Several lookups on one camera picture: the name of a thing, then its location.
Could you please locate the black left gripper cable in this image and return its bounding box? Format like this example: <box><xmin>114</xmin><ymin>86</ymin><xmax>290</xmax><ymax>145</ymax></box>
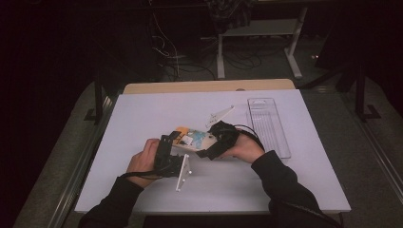
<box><xmin>119</xmin><ymin>170</ymin><xmax>160</xmax><ymax>181</ymax></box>

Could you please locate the person's left hand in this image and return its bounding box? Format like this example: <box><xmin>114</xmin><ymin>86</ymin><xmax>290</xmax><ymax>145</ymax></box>
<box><xmin>126</xmin><ymin>138</ymin><xmax>161</xmax><ymax>188</ymax></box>

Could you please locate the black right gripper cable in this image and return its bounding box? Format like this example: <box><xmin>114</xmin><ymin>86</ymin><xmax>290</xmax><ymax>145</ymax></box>
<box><xmin>234</xmin><ymin>123</ymin><xmax>266</xmax><ymax>151</ymax></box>

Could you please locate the person's right hand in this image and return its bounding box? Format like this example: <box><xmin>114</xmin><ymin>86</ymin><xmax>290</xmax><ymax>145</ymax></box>
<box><xmin>221</xmin><ymin>131</ymin><xmax>266</xmax><ymax>164</ymax></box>

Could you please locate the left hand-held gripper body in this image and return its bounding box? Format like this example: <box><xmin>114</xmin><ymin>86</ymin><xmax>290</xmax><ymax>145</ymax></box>
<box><xmin>154</xmin><ymin>134</ymin><xmax>193</xmax><ymax>193</ymax></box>

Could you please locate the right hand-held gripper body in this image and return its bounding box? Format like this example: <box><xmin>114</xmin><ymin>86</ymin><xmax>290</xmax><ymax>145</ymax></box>
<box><xmin>205</xmin><ymin>105</ymin><xmax>240</xmax><ymax>156</ymax></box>

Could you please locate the bundle of floor cables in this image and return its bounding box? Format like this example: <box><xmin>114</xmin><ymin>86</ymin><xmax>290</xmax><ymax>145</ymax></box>
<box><xmin>148</xmin><ymin>0</ymin><xmax>286</xmax><ymax>82</ymax></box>

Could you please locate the grey metal rail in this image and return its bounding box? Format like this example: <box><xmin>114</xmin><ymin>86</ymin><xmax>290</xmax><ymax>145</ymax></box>
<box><xmin>360</xmin><ymin>123</ymin><xmax>403</xmax><ymax>203</ymax></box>
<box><xmin>47</xmin><ymin>94</ymin><xmax>119</xmax><ymax>228</ymax></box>

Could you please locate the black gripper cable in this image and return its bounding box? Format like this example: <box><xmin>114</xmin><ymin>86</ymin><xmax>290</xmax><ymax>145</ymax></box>
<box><xmin>119</xmin><ymin>170</ymin><xmax>160</xmax><ymax>181</ymax></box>
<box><xmin>234</xmin><ymin>123</ymin><xmax>266</xmax><ymax>151</ymax></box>

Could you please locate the white metal table frame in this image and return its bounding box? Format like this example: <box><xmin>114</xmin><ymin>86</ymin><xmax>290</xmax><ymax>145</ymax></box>
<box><xmin>217</xmin><ymin>8</ymin><xmax>309</xmax><ymax>80</ymax></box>

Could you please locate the clear plastic box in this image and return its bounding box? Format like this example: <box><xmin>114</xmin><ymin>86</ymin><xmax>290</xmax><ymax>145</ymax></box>
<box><xmin>246</xmin><ymin>97</ymin><xmax>292</xmax><ymax>160</ymax></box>

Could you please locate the black metal stand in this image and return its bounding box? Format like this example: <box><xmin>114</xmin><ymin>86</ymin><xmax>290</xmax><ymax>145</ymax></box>
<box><xmin>84</xmin><ymin>72</ymin><xmax>106</xmax><ymax>125</ymax></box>
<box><xmin>355</xmin><ymin>63</ymin><xmax>383</xmax><ymax>124</ymax></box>

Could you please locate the dark checked cloth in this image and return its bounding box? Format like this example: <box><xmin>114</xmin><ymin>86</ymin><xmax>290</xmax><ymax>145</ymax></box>
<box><xmin>205</xmin><ymin>0</ymin><xmax>259</xmax><ymax>34</ymax></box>

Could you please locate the colourful packet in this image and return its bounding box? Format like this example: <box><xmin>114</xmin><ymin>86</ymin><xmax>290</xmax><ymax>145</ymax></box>
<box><xmin>172</xmin><ymin>126</ymin><xmax>217</xmax><ymax>155</ymax></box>

